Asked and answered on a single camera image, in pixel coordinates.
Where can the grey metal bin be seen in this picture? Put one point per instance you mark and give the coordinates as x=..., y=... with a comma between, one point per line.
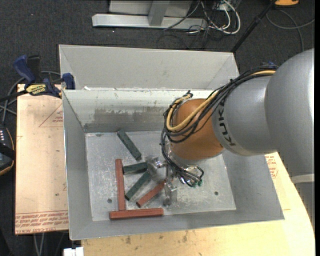
x=105, y=75

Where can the dark green flat block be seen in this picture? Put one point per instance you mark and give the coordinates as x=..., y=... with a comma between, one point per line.
x=129, y=145
x=133, y=168
x=137, y=186

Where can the red-brown flat block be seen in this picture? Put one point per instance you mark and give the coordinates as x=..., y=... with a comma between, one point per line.
x=150, y=193
x=136, y=213
x=120, y=185

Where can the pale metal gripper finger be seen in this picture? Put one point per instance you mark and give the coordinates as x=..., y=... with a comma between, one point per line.
x=171, y=193
x=152, y=165

